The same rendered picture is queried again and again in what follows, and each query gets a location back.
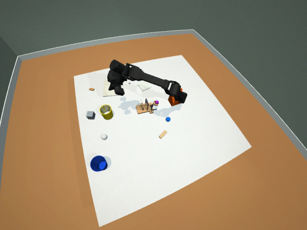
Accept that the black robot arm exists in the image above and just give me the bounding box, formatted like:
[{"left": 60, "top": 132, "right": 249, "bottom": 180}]
[{"left": 107, "top": 60, "right": 187, "bottom": 103}]

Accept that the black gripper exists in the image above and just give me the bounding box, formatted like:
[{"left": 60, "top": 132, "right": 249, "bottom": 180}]
[{"left": 108, "top": 70, "right": 127, "bottom": 96}]

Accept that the yellow open cylinder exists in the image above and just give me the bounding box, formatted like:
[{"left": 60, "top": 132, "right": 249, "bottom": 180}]
[{"left": 100, "top": 104, "right": 113, "bottom": 120}]

